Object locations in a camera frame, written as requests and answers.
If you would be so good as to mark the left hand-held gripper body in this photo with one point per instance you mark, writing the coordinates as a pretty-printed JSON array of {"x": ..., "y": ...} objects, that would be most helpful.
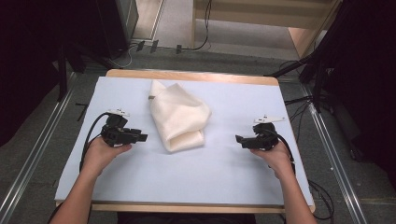
[{"x": 115, "y": 135}]

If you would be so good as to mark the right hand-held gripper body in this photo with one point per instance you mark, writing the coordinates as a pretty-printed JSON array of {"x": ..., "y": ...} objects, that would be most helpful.
[{"x": 264, "y": 138}]

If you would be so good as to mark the white towel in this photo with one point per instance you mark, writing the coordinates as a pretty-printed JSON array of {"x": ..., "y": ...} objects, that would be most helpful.
[{"x": 177, "y": 118}]

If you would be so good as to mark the person's right hand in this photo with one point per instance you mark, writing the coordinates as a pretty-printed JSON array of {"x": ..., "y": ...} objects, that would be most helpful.
[{"x": 277, "y": 158}]

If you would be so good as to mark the person's left hand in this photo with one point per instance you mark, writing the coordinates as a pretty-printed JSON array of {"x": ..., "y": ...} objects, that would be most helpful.
[{"x": 99, "y": 154}]

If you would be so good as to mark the light blue mat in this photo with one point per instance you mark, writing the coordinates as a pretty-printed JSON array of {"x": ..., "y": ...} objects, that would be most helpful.
[{"x": 193, "y": 177}]

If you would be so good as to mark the black floor plug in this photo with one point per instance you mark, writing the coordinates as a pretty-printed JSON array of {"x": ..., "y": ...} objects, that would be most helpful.
[
  {"x": 179, "y": 48},
  {"x": 154, "y": 46},
  {"x": 140, "y": 45}
]

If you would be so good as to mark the black cabinet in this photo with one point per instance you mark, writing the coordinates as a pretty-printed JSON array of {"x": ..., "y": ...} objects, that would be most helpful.
[{"x": 120, "y": 25}]

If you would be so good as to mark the dark curtain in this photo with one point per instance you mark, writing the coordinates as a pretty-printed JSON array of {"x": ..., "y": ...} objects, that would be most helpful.
[
  {"x": 373, "y": 77},
  {"x": 28, "y": 62}
]

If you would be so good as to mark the light wooden shelf unit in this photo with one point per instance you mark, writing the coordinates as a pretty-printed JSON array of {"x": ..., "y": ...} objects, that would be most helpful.
[{"x": 264, "y": 15}]

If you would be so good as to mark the metal floor rail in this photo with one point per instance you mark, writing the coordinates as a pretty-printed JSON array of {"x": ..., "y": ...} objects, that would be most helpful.
[
  {"x": 333, "y": 155},
  {"x": 34, "y": 149}
]

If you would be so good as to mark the black metal frame stand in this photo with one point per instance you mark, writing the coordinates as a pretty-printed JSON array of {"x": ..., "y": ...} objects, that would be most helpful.
[{"x": 317, "y": 71}]

